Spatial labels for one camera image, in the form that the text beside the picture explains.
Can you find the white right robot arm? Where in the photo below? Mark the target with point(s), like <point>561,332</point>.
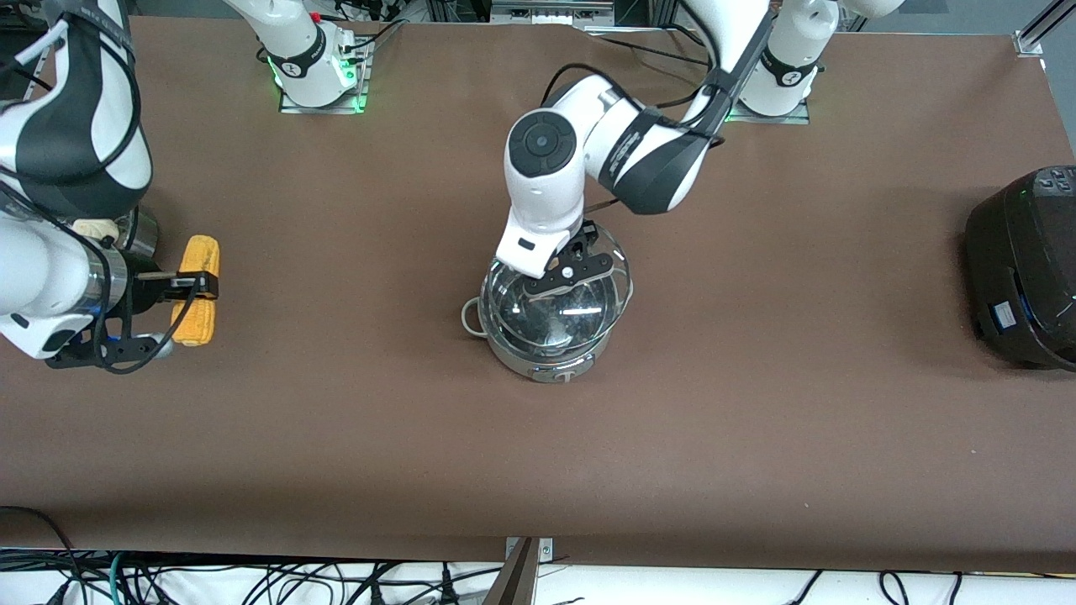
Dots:
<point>50,277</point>

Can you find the grey angled bar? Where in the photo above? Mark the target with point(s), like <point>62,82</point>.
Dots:
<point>514,584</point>

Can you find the yellow corn cob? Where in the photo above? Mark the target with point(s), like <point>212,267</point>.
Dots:
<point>197,252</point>

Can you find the aluminium frame rail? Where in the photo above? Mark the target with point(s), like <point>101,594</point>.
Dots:
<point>546,13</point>

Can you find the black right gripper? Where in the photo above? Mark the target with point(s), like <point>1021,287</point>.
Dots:
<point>146,291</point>

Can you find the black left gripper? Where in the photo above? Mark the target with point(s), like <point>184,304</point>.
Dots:
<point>582,241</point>

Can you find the silver table edge bracket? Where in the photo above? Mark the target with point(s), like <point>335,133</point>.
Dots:
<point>545,550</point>

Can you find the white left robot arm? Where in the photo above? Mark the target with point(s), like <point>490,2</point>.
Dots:
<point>555,193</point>

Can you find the glass pot lid with knob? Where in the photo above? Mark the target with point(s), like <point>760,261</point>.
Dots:
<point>546,323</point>

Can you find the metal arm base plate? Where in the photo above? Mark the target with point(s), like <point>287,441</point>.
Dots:
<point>799,119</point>
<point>363,99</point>

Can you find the black rice cooker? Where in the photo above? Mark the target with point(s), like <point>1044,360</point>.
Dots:
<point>1034,277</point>

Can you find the aluminium corner profile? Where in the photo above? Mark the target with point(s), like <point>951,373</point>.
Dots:
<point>1030,40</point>

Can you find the brown table cover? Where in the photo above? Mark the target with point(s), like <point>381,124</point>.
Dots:
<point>538,454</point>

